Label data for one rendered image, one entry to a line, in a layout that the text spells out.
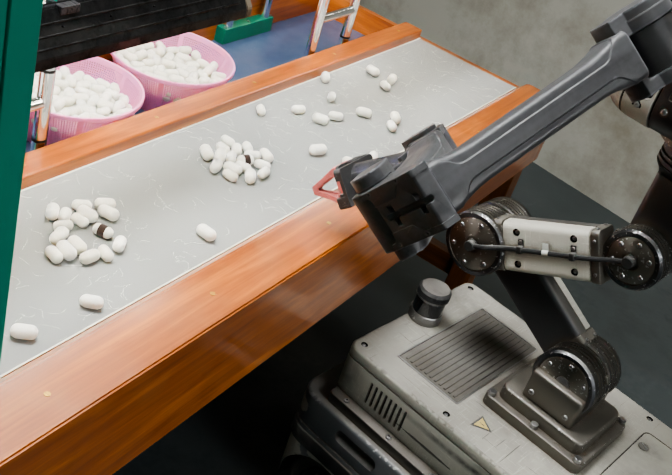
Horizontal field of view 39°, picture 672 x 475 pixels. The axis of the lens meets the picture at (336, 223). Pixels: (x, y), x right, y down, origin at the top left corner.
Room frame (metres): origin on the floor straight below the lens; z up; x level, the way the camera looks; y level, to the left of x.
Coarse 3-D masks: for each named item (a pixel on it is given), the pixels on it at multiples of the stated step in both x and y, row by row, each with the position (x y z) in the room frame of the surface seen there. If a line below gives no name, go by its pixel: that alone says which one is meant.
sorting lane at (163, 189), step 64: (384, 64) 2.22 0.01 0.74; (448, 64) 2.36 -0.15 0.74; (192, 128) 1.61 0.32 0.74; (256, 128) 1.69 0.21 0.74; (320, 128) 1.78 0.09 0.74; (384, 128) 1.88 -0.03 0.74; (64, 192) 1.27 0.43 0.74; (128, 192) 1.33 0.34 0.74; (192, 192) 1.39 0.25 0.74; (256, 192) 1.46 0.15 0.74; (128, 256) 1.16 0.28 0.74; (192, 256) 1.22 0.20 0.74; (64, 320) 0.98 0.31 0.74
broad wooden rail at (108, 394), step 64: (448, 128) 1.93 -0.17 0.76; (256, 256) 1.23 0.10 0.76; (320, 256) 1.30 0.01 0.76; (384, 256) 1.55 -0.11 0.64; (128, 320) 1.00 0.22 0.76; (192, 320) 1.04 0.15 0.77; (256, 320) 1.15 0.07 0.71; (0, 384) 0.82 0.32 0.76; (64, 384) 0.85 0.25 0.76; (128, 384) 0.89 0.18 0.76; (192, 384) 1.03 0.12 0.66; (0, 448) 0.72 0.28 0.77; (64, 448) 0.80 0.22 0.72; (128, 448) 0.92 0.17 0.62
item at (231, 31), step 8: (264, 0) 2.33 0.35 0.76; (272, 0) 2.34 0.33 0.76; (264, 8) 2.33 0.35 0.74; (256, 16) 2.32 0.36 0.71; (264, 16) 2.33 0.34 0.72; (272, 16) 2.35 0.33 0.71; (224, 24) 2.19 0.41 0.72; (232, 24) 2.20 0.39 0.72; (240, 24) 2.23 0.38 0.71; (248, 24) 2.25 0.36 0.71; (256, 24) 2.29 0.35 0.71; (264, 24) 2.32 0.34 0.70; (216, 32) 2.18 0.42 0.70; (224, 32) 2.17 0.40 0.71; (232, 32) 2.20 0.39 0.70; (240, 32) 2.23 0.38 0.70; (248, 32) 2.26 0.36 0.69; (256, 32) 2.29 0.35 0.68; (216, 40) 2.18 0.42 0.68; (224, 40) 2.17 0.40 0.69; (232, 40) 2.21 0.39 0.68
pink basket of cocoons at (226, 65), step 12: (180, 36) 1.95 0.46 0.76; (192, 36) 1.96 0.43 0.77; (204, 48) 1.95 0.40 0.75; (216, 48) 1.94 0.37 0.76; (120, 60) 1.72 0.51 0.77; (216, 60) 1.93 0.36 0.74; (228, 60) 1.90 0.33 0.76; (132, 72) 1.71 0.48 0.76; (228, 72) 1.87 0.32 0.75; (144, 84) 1.71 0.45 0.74; (156, 84) 1.71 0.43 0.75; (168, 84) 1.70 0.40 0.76; (180, 84) 1.71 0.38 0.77; (192, 84) 1.72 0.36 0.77; (204, 84) 1.74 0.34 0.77; (216, 84) 1.76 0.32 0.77; (156, 96) 1.72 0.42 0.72; (180, 96) 1.73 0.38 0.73; (144, 108) 1.73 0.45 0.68
